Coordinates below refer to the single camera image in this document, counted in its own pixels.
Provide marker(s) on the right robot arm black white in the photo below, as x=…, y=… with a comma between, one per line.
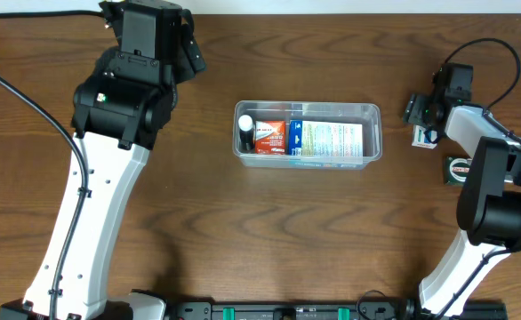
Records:
x=488, y=211

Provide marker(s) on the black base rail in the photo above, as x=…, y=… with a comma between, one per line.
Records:
x=371, y=309

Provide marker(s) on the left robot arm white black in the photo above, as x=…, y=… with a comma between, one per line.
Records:
x=118, y=111

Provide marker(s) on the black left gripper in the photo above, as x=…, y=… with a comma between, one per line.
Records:
x=194, y=54

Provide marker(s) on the white Panadol box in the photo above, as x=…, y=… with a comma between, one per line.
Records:
x=422, y=138

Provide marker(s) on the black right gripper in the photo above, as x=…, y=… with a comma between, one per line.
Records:
x=416, y=111

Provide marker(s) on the red orange medicine box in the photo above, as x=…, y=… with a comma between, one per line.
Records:
x=270, y=137

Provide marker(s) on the clear plastic container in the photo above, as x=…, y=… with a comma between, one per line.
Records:
x=368, y=115

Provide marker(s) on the green round tin box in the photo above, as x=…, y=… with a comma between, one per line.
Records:
x=456, y=170

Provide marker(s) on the blue KoolFever box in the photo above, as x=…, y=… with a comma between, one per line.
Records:
x=325, y=144

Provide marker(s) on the black bottle with white cap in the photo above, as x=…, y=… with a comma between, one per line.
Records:
x=246, y=131

